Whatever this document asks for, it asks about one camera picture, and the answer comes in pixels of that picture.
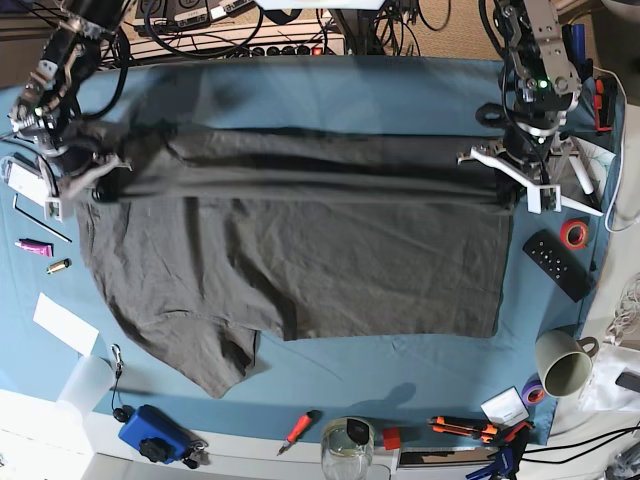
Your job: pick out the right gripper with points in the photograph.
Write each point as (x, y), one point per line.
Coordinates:
(68, 170)

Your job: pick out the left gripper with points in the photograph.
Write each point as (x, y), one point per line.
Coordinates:
(525, 166)

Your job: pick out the dark grey T-shirt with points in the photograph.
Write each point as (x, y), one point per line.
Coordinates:
(217, 235)

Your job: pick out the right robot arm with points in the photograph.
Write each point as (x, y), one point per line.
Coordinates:
(47, 111)

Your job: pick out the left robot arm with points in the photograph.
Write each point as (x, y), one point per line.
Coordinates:
(539, 85)

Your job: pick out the white plastic case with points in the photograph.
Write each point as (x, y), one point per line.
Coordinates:
(20, 176)

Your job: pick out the metal allen key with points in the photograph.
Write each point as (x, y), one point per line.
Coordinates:
(38, 222)

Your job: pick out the white marker pen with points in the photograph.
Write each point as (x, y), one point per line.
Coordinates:
(584, 180)

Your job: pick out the red tape roll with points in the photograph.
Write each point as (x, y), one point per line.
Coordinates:
(574, 234)

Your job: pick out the black remote control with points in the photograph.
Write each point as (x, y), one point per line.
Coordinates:
(559, 264)

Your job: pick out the pink tube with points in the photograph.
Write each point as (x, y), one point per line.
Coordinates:
(35, 247)

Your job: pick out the orange black clamp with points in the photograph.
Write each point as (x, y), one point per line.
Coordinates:
(604, 103)

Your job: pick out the white paper card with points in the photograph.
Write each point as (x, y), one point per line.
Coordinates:
(65, 325)

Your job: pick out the grey-green mug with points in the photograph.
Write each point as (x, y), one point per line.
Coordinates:
(564, 364)

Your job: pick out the purple tape roll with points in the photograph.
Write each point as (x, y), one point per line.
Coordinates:
(533, 393)

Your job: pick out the translucent plastic cup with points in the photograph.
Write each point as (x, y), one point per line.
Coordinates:
(91, 379)

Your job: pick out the white small box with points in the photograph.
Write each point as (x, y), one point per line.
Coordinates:
(505, 409)

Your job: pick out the orange black utility knife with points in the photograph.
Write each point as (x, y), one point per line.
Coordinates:
(475, 429)

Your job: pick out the black power strip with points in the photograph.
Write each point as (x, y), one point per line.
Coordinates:
(286, 50)

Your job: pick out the blue clamp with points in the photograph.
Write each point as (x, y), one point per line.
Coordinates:
(505, 462)

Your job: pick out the small red cube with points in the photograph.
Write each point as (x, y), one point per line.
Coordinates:
(391, 438)

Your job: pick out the blue box with knob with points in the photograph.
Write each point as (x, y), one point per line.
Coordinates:
(155, 436)

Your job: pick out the glass jar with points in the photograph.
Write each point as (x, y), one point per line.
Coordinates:
(347, 448)

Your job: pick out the red screwdriver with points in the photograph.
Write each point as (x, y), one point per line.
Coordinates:
(302, 424)

